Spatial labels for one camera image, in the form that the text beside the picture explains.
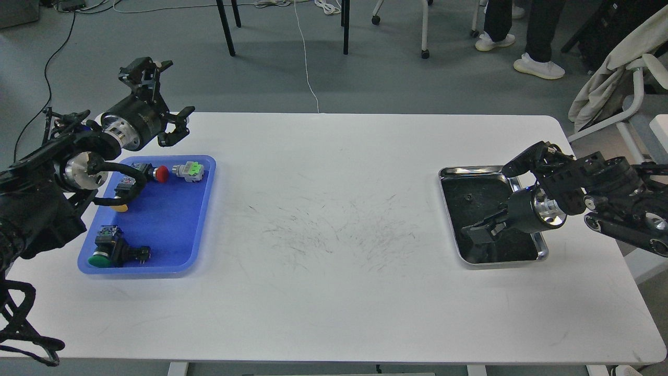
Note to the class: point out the yellow push button switch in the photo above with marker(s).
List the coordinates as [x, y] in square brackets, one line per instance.
[122, 189]

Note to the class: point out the blue plastic tray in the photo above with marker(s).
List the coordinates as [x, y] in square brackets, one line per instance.
[168, 217]

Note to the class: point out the white chair with beige cloth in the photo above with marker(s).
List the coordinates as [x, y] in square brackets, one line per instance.
[621, 110]

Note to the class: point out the grey green switch part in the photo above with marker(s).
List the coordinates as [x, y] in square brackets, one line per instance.
[190, 171]

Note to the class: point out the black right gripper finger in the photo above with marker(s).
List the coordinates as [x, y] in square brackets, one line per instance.
[483, 233]
[489, 222]

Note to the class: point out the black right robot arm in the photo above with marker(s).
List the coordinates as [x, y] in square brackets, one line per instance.
[618, 199]

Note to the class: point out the silver metal tray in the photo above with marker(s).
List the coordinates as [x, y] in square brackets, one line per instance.
[491, 189]

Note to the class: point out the green push button switch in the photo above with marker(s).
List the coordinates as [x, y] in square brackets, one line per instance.
[112, 249]

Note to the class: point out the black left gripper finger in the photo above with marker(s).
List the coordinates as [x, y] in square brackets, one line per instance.
[180, 131]
[142, 76]

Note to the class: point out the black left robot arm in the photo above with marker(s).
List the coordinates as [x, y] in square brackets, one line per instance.
[45, 194]

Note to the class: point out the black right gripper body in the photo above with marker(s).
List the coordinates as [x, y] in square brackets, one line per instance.
[530, 210]

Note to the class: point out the white rolling chair base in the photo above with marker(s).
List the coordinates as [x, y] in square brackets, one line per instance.
[424, 19]

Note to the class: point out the red push button switch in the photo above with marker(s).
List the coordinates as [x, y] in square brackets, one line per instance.
[159, 174]

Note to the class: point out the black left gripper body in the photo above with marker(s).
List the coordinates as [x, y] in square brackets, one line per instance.
[133, 122]

